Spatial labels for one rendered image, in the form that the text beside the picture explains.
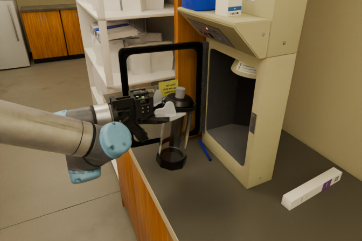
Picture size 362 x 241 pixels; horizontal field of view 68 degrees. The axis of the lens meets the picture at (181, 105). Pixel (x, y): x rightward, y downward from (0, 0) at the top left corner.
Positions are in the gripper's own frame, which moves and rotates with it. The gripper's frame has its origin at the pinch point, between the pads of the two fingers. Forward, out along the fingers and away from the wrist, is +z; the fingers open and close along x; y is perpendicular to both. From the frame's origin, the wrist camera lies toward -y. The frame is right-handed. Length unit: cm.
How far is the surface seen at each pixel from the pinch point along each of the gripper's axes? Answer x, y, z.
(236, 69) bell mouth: -0.1, 10.1, 21.6
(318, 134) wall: -6, -23, 64
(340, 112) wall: -12, -9, 63
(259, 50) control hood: -14.6, 20.3, 17.1
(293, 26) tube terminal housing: -14.6, 25.6, 27.4
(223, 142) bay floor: 3.7, -21.4, 22.2
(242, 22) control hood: -14.3, 27.7, 10.6
